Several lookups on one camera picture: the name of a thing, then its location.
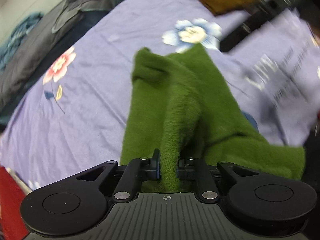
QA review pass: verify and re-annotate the green knit cardigan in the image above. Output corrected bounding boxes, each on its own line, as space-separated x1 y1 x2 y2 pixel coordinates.
120 44 305 192

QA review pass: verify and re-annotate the purple floral bed sheet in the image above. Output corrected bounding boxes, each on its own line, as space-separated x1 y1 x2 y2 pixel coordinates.
1 0 319 189

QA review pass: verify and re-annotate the white dotted folded garment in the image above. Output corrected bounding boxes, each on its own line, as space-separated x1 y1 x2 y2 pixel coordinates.
6 167 32 195

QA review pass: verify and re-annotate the red knit sweater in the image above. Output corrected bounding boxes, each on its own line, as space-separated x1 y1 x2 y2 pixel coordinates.
1 166 29 239

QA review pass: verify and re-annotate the blue bed skirt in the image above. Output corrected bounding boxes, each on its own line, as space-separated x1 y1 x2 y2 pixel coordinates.
1 11 108 132

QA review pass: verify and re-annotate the grey blanket on far bed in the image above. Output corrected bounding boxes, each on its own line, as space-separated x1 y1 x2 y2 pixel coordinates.
1 2 81 108

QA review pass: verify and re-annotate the blue duvet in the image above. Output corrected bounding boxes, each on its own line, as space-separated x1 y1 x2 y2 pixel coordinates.
1 12 44 72

